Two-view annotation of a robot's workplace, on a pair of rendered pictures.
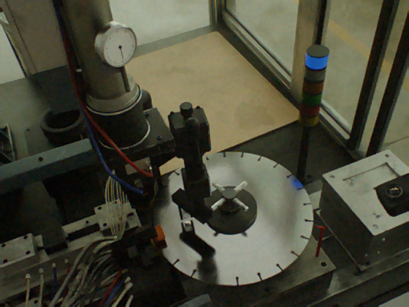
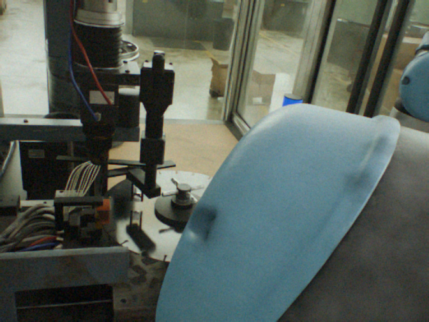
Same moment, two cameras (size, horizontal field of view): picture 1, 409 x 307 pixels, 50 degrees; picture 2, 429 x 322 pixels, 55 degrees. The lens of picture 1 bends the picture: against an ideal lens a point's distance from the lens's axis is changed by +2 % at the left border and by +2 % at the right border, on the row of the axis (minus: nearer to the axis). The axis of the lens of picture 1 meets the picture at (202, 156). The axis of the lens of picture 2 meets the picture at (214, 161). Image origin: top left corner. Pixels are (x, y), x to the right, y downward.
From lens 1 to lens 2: 0.32 m
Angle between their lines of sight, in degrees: 20
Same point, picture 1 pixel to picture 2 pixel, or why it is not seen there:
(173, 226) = (121, 207)
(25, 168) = (8, 122)
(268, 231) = not seen: hidden behind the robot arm
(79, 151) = (61, 124)
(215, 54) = (216, 137)
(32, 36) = not seen: outside the picture
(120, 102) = (101, 17)
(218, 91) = (210, 160)
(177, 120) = (149, 64)
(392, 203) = not seen: hidden behind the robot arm
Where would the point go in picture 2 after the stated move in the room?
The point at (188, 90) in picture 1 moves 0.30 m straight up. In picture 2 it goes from (184, 153) to (193, 75)
